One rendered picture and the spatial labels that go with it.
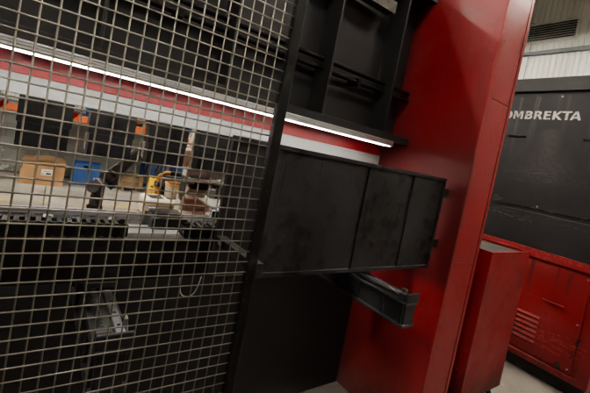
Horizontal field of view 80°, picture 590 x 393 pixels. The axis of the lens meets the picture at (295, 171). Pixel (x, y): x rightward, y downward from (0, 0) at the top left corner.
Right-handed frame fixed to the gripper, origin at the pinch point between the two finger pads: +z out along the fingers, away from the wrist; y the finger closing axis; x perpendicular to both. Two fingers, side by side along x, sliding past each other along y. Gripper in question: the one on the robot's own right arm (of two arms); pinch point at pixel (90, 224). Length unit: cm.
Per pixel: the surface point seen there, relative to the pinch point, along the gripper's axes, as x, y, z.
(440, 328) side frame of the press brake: 160, 64, 34
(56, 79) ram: -14, 63, -46
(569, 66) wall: 737, -153, -380
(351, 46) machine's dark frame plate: 102, 59, -100
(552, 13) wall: 728, -172, -502
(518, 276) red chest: 235, 56, 8
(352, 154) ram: 122, 36, -51
